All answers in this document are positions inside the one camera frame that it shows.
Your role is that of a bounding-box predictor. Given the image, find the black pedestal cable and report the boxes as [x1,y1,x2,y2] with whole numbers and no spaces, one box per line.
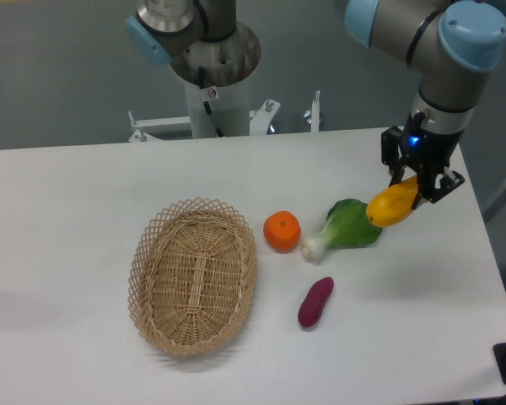
[197,67,225,138]

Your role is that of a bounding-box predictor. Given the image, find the green bok choy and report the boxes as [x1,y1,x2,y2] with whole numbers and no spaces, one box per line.
[300,198,383,262]

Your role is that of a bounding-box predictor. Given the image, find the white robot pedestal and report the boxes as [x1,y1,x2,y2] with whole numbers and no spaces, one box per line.
[170,23,261,115]

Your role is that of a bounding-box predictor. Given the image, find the white metal frame bracket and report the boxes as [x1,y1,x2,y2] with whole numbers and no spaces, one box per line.
[127,89,324,143]

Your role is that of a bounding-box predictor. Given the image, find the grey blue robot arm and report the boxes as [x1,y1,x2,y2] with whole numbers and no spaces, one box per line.
[125,1,506,207]

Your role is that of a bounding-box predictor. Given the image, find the woven wicker basket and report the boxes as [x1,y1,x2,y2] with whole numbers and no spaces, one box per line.
[127,197,257,356]

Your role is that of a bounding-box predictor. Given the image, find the purple sweet potato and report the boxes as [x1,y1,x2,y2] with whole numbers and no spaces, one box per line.
[297,277,335,329]

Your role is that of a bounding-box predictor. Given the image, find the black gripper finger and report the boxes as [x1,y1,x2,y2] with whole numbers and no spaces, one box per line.
[412,167,465,210]
[380,127,409,186]

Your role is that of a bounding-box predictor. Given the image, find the yellow mango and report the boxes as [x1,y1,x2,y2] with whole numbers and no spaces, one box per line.
[366,175,418,228]

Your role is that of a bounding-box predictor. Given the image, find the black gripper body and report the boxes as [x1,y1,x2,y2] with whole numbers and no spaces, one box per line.
[399,115,463,174]

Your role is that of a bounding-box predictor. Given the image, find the orange tangerine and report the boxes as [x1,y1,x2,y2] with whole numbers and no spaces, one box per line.
[263,211,301,253]

